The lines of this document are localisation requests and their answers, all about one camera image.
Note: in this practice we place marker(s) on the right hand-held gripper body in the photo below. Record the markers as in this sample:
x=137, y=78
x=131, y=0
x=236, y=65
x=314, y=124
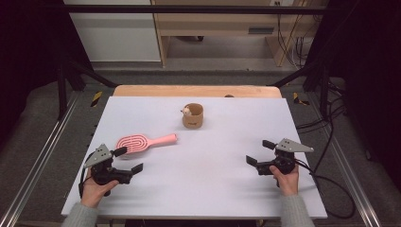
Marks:
x=283, y=160

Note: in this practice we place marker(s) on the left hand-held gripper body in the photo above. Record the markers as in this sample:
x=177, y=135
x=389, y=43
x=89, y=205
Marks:
x=105, y=173

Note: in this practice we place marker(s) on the pink hairbrush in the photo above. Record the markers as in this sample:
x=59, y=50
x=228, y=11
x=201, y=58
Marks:
x=135, y=143

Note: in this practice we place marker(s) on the brown paper container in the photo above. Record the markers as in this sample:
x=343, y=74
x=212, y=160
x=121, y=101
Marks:
x=193, y=121

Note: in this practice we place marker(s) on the person's left hand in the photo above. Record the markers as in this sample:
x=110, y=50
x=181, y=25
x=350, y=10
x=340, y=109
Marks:
x=93, y=192

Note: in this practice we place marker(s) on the person's right hand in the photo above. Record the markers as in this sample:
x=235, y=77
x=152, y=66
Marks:
x=288, y=184

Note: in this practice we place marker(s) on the yellow black tape strip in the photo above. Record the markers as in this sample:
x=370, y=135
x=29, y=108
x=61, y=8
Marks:
x=298, y=99
x=96, y=99

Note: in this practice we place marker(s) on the black metal stand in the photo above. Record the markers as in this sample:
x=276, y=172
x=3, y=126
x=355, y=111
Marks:
x=62, y=91
x=323, y=91

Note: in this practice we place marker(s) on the wooden table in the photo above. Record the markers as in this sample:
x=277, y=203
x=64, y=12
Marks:
x=189, y=90

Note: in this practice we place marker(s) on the white cabinet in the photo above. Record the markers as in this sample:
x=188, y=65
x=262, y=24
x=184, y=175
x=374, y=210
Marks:
x=113, y=34

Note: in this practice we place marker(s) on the black curtain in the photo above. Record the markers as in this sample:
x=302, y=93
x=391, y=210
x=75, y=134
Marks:
x=25, y=47
x=372, y=63

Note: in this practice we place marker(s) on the wooden desk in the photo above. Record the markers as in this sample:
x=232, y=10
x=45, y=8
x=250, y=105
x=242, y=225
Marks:
x=217, y=22

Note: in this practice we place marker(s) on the black horizontal metal bar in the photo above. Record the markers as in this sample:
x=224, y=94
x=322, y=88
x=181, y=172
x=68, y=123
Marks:
x=189, y=9

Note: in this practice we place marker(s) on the metal floor rail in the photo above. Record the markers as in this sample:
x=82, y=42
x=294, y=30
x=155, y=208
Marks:
x=41, y=157
x=350, y=170

